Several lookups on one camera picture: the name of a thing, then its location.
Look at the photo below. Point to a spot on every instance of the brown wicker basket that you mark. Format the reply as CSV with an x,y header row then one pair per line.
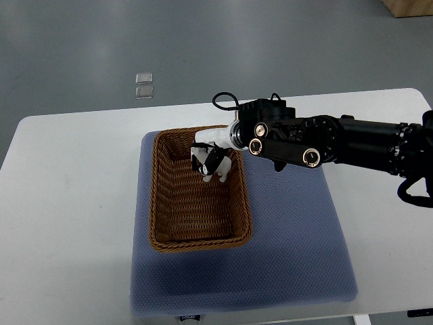
x,y
187,213

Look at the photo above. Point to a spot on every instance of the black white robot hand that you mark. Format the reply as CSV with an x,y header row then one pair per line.
x,y
209,146

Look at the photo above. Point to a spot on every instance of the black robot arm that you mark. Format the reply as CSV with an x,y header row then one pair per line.
x,y
269,129

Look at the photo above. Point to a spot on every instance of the upper metal floor plate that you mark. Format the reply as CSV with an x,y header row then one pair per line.
x,y
144,78

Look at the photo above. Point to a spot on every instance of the white bear figurine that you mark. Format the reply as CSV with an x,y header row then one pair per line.
x,y
222,170

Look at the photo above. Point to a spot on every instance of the blue-grey padded mat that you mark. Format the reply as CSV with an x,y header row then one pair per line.
x,y
297,254

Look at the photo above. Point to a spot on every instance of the wooden box corner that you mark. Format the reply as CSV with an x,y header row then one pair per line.
x,y
409,8

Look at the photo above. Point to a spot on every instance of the black mat label tag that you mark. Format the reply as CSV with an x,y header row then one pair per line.
x,y
190,317

